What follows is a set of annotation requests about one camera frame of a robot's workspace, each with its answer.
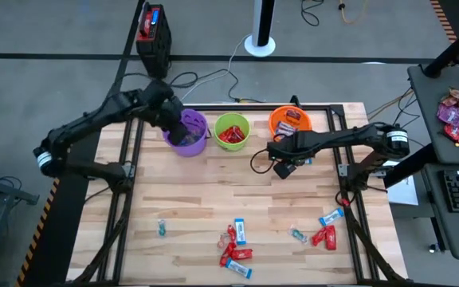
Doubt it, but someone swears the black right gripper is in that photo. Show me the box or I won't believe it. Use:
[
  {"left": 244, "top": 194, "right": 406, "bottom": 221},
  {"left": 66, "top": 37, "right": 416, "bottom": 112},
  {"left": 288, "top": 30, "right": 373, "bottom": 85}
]
[{"left": 267, "top": 131, "right": 318, "bottom": 180}]

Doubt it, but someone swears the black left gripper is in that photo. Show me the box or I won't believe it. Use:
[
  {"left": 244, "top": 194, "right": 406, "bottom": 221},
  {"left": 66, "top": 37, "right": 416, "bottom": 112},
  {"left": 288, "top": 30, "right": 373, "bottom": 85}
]
[{"left": 144, "top": 79, "right": 190, "bottom": 147}]

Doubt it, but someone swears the purple halloween bucket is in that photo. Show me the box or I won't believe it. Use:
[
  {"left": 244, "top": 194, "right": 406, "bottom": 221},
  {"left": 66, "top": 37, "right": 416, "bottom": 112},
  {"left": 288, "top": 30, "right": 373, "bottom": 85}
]
[{"left": 162, "top": 108, "right": 210, "bottom": 158}]

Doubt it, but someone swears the green halloween bucket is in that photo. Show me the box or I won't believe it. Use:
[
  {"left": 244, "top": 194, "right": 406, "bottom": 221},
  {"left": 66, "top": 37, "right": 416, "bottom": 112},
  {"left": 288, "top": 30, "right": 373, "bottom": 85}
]
[{"left": 213, "top": 112, "right": 251, "bottom": 153}]

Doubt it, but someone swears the orange halloween bucket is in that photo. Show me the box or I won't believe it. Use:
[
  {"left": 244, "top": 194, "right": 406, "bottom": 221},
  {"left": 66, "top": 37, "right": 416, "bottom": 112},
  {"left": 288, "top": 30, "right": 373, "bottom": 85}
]
[{"left": 268, "top": 104, "right": 315, "bottom": 141}]

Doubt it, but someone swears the pink candy bag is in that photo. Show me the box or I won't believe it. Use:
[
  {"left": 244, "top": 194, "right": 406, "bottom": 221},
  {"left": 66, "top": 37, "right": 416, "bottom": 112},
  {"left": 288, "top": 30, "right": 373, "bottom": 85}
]
[{"left": 436, "top": 103, "right": 459, "bottom": 128}]

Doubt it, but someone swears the black and red power box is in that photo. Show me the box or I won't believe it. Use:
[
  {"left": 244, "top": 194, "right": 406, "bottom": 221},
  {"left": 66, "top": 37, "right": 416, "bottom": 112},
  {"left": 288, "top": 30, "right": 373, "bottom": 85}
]
[{"left": 135, "top": 1, "right": 173, "bottom": 80}]

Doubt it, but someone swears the white black floor stand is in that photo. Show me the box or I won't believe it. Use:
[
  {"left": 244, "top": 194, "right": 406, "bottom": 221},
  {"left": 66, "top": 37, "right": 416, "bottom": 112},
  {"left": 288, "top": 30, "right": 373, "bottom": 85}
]
[{"left": 244, "top": 0, "right": 277, "bottom": 58}]

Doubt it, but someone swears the white paper sheet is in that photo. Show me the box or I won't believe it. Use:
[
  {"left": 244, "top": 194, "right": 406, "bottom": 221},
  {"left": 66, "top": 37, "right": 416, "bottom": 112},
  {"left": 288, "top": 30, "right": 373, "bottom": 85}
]
[{"left": 386, "top": 159, "right": 420, "bottom": 206}]

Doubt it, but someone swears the black diagonal stand leg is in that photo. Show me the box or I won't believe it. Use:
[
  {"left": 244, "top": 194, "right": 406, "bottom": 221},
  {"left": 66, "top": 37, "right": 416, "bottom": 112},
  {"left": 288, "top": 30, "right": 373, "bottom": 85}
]
[
  {"left": 422, "top": 15, "right": 459, "bottom": 80},
  {"left": 382, "top": 143, "right": 440, "bottom": 189}
]

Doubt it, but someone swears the grey side desk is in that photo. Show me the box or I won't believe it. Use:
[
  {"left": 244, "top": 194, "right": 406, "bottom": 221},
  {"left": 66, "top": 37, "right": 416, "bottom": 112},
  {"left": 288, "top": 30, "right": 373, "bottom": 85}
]
[{"left": 406, "top": 63, "right": 459, "bottom": 261}]

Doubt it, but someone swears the grey metal stand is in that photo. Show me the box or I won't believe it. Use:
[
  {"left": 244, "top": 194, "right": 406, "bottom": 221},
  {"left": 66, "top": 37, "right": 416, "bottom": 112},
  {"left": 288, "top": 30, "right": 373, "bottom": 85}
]
[{"left": 0, "top": 159, "right": 41, "bottom": 287}]

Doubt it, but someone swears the black floor cable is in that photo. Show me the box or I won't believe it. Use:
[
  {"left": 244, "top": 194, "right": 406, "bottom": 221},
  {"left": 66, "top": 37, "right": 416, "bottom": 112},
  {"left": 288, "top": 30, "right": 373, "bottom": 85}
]
[
  {"left": 159, "top": 68, "right": 257, "bottom": 104},
  {"left": 300, "top": 0, "right": 326, "bottom": 28}
]

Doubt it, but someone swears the white floor cable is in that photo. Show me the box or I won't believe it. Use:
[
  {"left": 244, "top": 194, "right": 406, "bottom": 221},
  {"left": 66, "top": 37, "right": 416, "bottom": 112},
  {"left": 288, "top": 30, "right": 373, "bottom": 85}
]
[{"left": 178, "top": 34, "right": 253, "bottom": 104}]

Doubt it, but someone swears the yellow floor cable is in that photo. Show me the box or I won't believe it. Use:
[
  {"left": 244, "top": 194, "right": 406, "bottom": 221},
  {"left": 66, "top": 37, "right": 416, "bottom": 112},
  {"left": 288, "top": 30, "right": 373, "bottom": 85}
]
[{"left": 338, "top": 0, "right": 371, "bottom": 26}]

